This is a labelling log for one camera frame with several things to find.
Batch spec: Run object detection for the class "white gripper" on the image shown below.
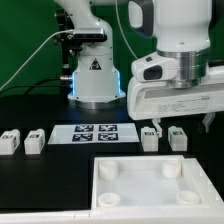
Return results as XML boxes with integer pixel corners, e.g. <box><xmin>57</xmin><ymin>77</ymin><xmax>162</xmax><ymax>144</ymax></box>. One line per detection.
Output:
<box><xmin>127</xmin><ymin>71</ymin><xmax>224</xmax><ymax>138</ymax></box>

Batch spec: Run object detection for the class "white square tabletop part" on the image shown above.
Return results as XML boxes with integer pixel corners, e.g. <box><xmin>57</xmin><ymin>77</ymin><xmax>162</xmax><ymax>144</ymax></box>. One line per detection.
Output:
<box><xmin>90</xmin><ymin>154</ymin><xmax>224</xmax><ymax>211</ymax></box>

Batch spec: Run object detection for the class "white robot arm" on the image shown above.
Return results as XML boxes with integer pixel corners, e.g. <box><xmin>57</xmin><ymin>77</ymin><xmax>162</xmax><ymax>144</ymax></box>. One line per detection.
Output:
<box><xmin>54</xmin><ymin>0</ymin><xmax>224</xmax><ymax>126</ymax></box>

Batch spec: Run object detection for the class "white L-shaped obstacle fence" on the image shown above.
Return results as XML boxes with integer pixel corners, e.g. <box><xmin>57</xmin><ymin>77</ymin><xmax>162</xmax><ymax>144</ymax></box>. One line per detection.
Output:
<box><xmin>0</xmin><ymin>155</ymin><xmax>224</xmax><ymax>224</ymax></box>

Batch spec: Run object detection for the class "white cable right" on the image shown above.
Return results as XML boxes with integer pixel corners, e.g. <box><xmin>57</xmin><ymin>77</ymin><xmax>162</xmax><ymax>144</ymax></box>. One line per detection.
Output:
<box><xmin>114</xmin><ymin>0</ymin><xmax>139</xmax><ymax>61</ymax></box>

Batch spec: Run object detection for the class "white cable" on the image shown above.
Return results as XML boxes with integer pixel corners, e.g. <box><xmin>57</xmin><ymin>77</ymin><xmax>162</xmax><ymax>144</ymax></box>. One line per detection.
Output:
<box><xmin>0</xmin><ymin>29</ymin><xmax>75</xmax><ymax>92</ymax></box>
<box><xmin>114</xmin><ymin>0</ymin><xmax>139</xmax><ymax>61</ymax></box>

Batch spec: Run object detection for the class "white marker base plate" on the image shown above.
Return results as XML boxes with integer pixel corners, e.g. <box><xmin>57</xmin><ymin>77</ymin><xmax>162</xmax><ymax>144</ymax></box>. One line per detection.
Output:
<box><xmin>48</xmin><ymin>123</ymin><xmax>139</xmax><ymax>145</ymax></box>

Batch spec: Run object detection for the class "black cable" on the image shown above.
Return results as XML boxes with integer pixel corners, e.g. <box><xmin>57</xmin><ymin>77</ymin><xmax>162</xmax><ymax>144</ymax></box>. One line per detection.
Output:
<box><xmin>0</xmin><ymin>77</ymin><xmax>73</xmax><ymax>97</ymax></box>

